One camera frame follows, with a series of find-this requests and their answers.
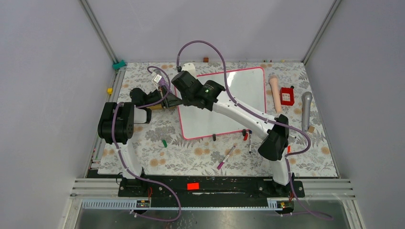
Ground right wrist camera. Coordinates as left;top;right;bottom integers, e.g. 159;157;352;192
176;62;197;77

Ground teal block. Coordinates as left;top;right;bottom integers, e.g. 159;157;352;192
112;60;126;71

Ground purple marker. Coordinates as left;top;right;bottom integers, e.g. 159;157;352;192
217;146;236;170

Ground black marker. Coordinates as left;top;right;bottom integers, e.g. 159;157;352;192
248;133;252;155

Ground floral table mat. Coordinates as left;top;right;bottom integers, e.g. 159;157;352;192
97;62;339;177

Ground silver microphone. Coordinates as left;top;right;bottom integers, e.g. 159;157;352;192
301;92;313;132

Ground pink framed whiteboard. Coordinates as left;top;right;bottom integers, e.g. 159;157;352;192
178;67;266;140

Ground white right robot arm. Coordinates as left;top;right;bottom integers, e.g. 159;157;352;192
171;67;293;197

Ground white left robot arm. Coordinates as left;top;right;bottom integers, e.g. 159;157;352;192
97;86;182;179

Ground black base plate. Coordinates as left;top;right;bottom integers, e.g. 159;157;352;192
87;170;306;209

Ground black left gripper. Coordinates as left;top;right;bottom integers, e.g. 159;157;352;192
144;85;183;109

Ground red box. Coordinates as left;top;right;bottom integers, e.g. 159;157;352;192
280;86;295;106

